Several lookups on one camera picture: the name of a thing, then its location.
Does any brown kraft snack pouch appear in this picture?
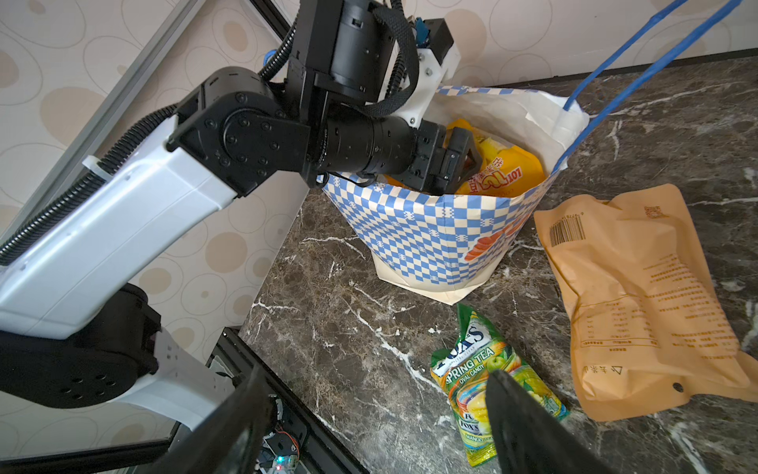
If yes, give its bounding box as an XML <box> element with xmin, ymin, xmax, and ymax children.
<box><xmin>534</xmin><ymin>184</ymin><xmax>757</xmax><ymax>422</ymax></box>

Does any yellow orange snack bag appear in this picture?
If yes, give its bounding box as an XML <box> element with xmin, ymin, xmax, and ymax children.
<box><xmin>381</xmin><ymin>118</ymin><xmax>546</xmax><ymax>198</ymax></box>

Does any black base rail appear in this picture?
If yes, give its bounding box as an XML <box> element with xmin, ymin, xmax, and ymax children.
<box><xmin>1</xmin><ymin>328</ymin><xmax>368</xmax><ymax>473</ymax></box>

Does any blue checkered paper bag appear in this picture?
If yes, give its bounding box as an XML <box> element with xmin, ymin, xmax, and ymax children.
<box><xmin>325</xmin><ymin>82</ymin><xmax>602</xmax><ymax>304</ymax></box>

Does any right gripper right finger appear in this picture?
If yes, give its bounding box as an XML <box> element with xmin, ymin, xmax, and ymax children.
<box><xmin>486</xmin><ymin>371</ymin><xmax>611</xmax><ymax>473</ymax></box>

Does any aluminium left side rail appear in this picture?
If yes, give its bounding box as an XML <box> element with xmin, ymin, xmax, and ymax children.
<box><xmin>1</xmin><ymin>0</ymin><xmax>205</xmax><ymax>240</ymax></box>

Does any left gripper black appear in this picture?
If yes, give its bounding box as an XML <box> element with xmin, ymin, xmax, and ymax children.
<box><xmin>402</xmin><ymin>120</ymin><xmax>483</xmax><ymax>196</ymax></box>

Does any green spring tea candy bag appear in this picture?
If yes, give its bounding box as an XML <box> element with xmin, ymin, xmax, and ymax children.
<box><xmin>429</xmin><ymin>303</ymin><xmax>570</xmax><ymax>468</ymax></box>

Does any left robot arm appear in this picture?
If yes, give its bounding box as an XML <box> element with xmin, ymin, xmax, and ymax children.
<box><xmin>1</xmin><ymin>1</ymin><xmax>481</xmax><ymax>428</ymax></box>

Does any black frame post left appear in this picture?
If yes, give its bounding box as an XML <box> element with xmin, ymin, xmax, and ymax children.
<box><xmin>243</xmin><ymin>0</ymin><xmax>292</xmax><ymax>40</ymax></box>

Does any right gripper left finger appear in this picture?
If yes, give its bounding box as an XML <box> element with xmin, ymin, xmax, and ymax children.
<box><xmin>147</xmin><ymin>367</ymin><xmax>274</xmax><ymax>474</ymax></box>

